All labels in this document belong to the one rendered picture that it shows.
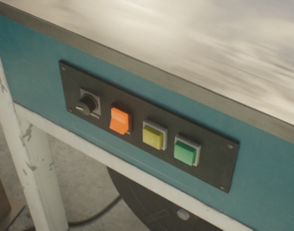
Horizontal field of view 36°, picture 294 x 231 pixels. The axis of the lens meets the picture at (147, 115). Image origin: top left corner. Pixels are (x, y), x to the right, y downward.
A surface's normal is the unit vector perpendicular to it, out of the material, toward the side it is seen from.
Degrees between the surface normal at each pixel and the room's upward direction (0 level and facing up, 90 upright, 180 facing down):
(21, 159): 90
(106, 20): 0
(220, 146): 90
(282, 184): 90
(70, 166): 0
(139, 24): 0
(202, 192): 90
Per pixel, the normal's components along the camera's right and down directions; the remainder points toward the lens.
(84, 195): 0.00, -0.71
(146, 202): -0.56, 0.59
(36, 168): 0.83, 0.40
